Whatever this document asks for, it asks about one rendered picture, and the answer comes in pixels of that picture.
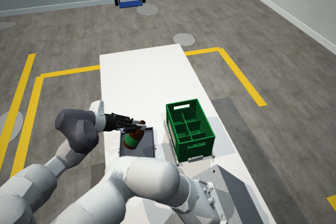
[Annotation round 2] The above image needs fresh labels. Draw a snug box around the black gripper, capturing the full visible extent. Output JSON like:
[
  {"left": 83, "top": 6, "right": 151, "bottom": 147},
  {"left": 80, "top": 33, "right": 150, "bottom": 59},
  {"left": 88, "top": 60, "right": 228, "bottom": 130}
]
[{"left": 103, "top": 113, "right": 147, "bottom": 135}]

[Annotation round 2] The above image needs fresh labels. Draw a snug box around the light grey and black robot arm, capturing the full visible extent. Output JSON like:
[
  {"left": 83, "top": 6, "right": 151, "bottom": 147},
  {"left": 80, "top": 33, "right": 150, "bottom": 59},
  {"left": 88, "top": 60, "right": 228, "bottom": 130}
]
[{"left": 0, "top": 100, "right": 228, "bottom": 224}]

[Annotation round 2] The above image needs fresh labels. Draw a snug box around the green crate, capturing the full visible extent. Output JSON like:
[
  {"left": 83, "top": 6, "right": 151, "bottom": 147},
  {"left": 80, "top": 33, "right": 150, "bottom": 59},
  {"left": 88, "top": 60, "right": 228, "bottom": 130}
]
[{"left": 166, "top": 99, "right": 215, "bottom": 163}]

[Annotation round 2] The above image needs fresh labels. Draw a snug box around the brown bottle with green base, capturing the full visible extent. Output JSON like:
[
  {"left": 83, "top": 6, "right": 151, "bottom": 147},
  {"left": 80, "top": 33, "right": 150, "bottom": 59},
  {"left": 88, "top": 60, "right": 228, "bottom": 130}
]
[{"left": 123, "top": 120, "right": 146, "bottom": 150}]

